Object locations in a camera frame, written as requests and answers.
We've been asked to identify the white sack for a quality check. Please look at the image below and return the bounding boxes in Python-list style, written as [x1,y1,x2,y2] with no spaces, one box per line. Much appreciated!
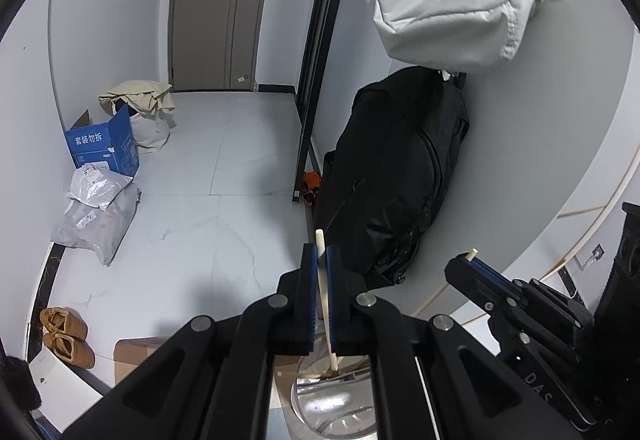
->
[129,112,172,155]

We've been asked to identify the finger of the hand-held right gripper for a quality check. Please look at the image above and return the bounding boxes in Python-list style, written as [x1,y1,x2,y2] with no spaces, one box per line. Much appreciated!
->
[472,256,594,329]
[444,257,521,321]

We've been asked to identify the black backpack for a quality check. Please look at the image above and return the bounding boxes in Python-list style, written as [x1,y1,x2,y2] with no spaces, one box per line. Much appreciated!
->
[314,66,471,288]

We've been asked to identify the white utensil holder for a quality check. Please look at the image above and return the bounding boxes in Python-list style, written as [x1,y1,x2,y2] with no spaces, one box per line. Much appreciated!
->
[290,355,376,440]

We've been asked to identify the blue cardboard box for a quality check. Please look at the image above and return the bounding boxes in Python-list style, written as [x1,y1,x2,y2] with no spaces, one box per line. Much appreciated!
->
[64,104,140,175]

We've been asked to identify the grey door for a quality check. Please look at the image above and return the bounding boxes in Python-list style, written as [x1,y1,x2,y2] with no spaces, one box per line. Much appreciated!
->
[169,0,281,93]

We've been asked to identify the white plastic parcel bag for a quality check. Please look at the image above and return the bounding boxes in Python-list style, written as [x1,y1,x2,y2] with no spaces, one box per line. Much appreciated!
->
[65,165,135,209]

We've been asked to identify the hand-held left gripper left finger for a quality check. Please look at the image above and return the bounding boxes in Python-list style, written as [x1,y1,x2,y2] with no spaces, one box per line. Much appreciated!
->
[60,242,318,440]

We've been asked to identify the orange object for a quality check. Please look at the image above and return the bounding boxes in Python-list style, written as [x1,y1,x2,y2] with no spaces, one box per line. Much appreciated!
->
[300,171,323,205]

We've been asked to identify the beige cloth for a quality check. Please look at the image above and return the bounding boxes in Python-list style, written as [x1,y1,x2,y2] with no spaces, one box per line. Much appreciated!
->
[98,80,177,118]

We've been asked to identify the white cabinet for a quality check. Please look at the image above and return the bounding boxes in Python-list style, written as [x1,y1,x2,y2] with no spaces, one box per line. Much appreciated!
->
[415,10,640,325]

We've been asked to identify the white board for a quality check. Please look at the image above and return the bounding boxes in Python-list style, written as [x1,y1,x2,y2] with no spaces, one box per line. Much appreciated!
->
[27,347,101,421]

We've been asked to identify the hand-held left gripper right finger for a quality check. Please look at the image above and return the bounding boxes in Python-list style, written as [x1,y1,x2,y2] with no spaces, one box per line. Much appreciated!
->
[325,245,586,440]

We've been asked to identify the brown cardboard box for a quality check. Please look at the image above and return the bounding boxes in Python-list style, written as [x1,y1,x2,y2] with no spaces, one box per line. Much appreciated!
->
[114,336,173,386]

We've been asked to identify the grey plastic parcel bag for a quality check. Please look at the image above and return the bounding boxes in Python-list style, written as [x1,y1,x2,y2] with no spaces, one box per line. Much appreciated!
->
[51,182,142,267]

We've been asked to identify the dark cloth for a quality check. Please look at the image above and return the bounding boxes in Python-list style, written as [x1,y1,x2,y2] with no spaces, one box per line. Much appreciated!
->
[0,355,41,408]

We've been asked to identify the black metal stand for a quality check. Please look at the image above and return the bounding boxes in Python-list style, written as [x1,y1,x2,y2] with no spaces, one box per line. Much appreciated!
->
[291,0,361,205]

